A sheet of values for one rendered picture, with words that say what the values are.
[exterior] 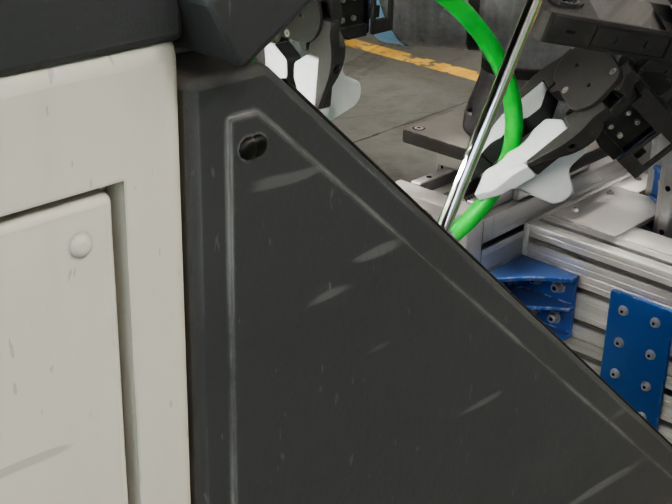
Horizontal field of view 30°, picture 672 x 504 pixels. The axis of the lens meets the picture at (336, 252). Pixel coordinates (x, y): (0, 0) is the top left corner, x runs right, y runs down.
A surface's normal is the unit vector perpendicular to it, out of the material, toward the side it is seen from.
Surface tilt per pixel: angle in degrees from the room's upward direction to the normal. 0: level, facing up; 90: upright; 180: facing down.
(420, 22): 113
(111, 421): 90
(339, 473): 90
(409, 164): 0
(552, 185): 101
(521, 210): 90
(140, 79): 90
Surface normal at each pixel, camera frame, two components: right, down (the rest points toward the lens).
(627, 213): 0.02, -0.91
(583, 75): -0.68, -0.52
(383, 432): 0.69, 0.32
